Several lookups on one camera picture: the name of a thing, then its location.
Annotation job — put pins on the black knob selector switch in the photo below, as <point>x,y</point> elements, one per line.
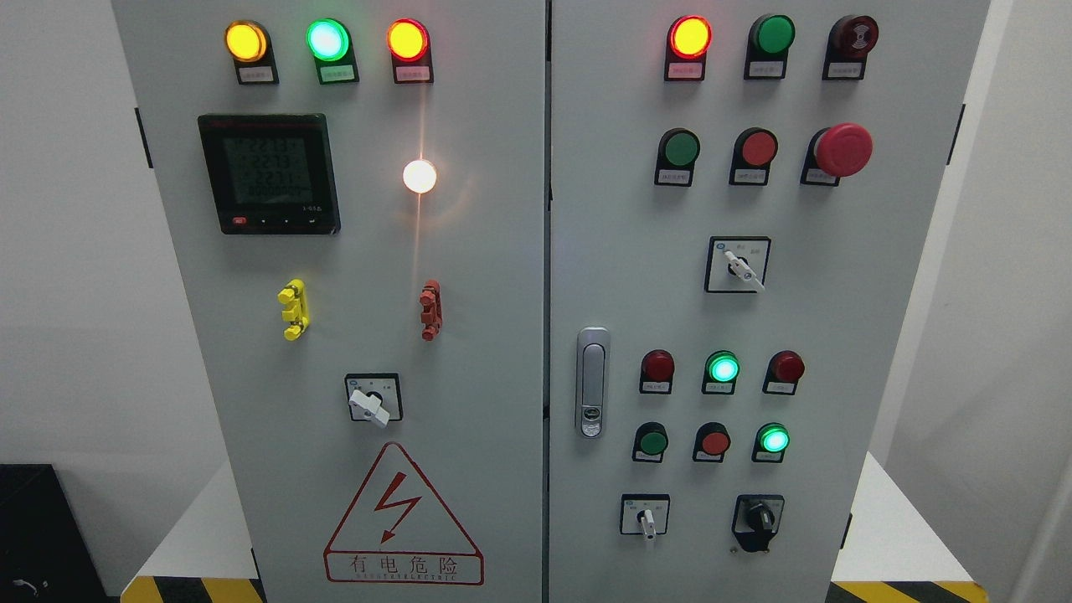
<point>757,521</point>

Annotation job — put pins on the grey electrical control cabinet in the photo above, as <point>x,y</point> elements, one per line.
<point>543,121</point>

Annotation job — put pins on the red terminal connector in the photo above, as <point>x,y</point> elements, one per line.
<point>431,315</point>

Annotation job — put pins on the dark red indicator lamp left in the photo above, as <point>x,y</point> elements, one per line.
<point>656,372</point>

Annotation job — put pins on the dark red indicator lamp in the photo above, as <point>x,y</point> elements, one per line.
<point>656,372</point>
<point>784,373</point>

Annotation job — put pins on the white lit indicator lamp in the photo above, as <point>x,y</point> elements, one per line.
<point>420,176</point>

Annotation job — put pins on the green lit indicator lamp middle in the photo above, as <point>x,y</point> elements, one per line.
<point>720,373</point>

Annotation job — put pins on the green lit indicator lamp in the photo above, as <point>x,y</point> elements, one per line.
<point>331,46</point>
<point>720,373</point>

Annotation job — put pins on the green push button upper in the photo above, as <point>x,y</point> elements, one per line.
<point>676,155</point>

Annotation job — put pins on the red push button lower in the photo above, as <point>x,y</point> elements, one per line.
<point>711,442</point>

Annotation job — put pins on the red push button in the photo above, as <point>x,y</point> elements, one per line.
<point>754,152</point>
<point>711,442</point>

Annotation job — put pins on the yellow terminal connector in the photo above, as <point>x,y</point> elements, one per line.
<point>295,310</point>

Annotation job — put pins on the dark red indicator lamp right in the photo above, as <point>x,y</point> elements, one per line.
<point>784,373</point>

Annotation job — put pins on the red push button upper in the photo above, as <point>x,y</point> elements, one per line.
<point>754,152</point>

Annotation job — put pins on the red electric hazard warning sticker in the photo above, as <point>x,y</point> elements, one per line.
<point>398,529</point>

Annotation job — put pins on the green lit push button lower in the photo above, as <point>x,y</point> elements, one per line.
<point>771,442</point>

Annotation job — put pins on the red-rimmed lit indicator lamp left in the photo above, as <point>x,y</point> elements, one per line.
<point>409,45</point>

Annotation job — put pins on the black digital power meter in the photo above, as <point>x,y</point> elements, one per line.
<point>271,174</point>

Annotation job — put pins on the red lit indicator lamp right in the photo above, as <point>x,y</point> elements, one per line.
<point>688,41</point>

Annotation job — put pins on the green lit indicator lamp top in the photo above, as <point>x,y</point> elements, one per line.
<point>331,46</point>

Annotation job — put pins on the red emergency stop mushroom button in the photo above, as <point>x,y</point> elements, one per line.
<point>836,152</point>

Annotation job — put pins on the green unlit indicator lamp top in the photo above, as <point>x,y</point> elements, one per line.
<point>768,45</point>

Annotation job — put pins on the yellow indicator lamp top left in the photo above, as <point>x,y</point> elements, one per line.
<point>250,48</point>

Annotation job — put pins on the dark red buzzer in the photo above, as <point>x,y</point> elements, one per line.
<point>850,41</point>

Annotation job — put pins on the white cabinet base platform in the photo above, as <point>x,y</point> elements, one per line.
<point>890,553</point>

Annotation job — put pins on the black box lower left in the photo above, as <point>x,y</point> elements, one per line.
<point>43,556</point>

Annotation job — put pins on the silver door latch handle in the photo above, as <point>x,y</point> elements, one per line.
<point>590,380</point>

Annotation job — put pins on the white-handled selector switch left door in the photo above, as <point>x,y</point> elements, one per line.
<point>374,397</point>

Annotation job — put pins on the white-handled selector switch upper right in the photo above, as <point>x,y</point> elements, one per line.
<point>737,264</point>

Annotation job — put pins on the white-handled selector switch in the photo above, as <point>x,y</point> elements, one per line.
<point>737,264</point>
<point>644,514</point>

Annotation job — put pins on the white-handled selector switch lower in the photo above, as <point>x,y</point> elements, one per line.
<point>644,514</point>

